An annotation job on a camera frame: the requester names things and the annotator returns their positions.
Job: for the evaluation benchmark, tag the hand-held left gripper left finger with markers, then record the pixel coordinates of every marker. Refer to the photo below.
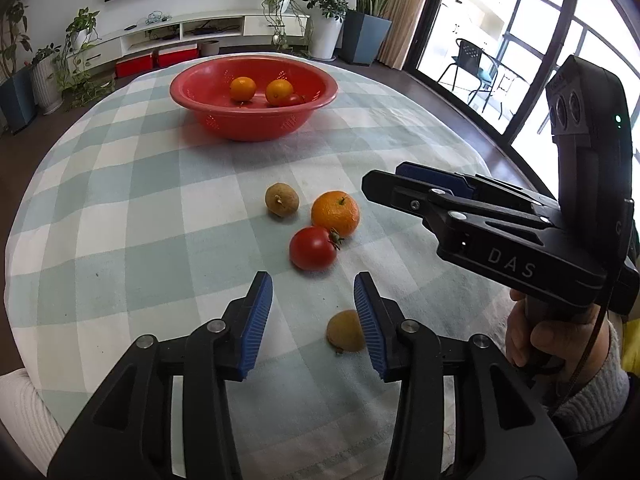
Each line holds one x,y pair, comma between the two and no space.
257,325

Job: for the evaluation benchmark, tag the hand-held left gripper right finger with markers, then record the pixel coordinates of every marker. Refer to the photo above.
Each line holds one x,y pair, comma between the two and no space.
370,325

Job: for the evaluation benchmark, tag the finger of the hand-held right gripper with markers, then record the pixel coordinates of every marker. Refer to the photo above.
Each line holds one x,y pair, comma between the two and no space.
435,176
395,192

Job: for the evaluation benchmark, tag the brown kiwi fruit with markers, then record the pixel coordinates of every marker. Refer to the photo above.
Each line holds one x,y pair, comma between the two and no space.
281,199
345,330

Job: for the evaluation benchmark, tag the orange mandarin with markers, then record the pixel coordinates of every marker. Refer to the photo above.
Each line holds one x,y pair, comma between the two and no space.
242,88
279,92
335,213

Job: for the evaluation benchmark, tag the red tomato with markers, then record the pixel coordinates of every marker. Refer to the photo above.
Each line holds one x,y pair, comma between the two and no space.
295,100
313,248

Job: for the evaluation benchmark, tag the red plastic colander bowl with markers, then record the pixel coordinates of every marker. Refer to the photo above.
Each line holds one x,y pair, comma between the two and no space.
240,125

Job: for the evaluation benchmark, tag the person's right forearm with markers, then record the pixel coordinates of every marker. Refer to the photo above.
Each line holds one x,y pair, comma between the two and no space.
595,400

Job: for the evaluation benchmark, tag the person's right hand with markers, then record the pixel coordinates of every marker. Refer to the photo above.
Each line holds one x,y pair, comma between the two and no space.
550,335

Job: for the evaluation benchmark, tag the black balcony table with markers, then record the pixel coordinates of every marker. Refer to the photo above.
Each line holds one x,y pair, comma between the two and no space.
510,74

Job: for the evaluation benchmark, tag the black balcony chair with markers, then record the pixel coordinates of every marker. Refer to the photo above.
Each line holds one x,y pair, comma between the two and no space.
470,52

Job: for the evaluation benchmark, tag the green checked tablecloth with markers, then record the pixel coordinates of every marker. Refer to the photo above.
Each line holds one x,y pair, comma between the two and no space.
150,240

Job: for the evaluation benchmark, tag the broad-leaf plant in blue pot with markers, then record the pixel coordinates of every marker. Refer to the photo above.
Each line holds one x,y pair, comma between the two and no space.
365,40

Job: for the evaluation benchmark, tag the beige curtain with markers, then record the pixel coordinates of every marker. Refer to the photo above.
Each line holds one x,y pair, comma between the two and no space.
405,20

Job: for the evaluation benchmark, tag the bushy plant in white pot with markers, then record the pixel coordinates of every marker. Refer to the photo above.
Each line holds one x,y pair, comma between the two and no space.
325,37

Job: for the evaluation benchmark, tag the black-framed glass door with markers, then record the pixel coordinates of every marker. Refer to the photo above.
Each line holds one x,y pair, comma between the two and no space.
574,10

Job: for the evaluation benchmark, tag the white television cabinet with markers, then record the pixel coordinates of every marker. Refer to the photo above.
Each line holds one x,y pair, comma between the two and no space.
252,25

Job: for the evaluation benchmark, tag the small grey pot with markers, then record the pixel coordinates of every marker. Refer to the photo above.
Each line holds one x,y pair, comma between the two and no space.
210,48

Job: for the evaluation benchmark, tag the black media device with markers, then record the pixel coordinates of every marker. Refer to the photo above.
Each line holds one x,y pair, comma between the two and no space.
205,30
162,36

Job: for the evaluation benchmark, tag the plant in white ribbed pot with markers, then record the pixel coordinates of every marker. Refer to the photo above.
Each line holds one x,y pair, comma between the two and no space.
47,90

